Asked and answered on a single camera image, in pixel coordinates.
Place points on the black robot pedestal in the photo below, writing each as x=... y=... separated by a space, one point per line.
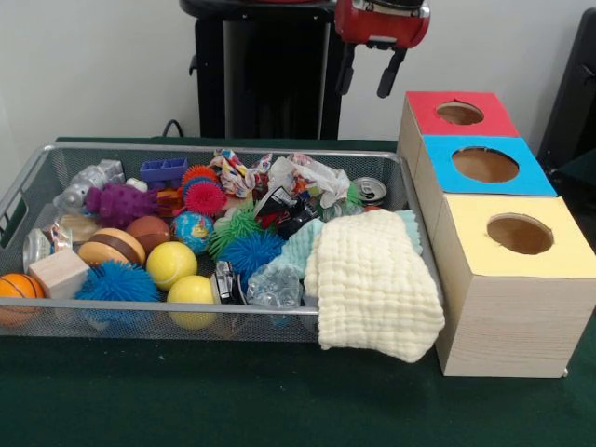
x=261 y=70

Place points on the cream muslin cloth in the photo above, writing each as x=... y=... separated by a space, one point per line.
x=372 y=288

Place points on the blue spiky rubber ball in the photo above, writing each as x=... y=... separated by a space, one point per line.
x=116 y=284

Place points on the purple spiky rubber ball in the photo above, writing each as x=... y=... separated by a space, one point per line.
x=118 y=205

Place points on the yellow foam ball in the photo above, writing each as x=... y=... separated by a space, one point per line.
x=192 y=295
x=171 y=265

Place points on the black chair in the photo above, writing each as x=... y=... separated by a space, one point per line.
x=572 y=93

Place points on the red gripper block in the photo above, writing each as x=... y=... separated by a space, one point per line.
x=377 y=28

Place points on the purple toy brick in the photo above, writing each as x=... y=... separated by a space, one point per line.
x=163 y=170

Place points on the wooden box with three holes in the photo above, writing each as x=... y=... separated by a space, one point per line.
x=512 y=326

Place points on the globe print ball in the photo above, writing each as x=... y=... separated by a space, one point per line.
x=193 y=231

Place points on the light blue muslin cloth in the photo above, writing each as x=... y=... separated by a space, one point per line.
x=298 y=242

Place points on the toy hamburger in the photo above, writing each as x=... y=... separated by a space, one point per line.
x=112 y=247

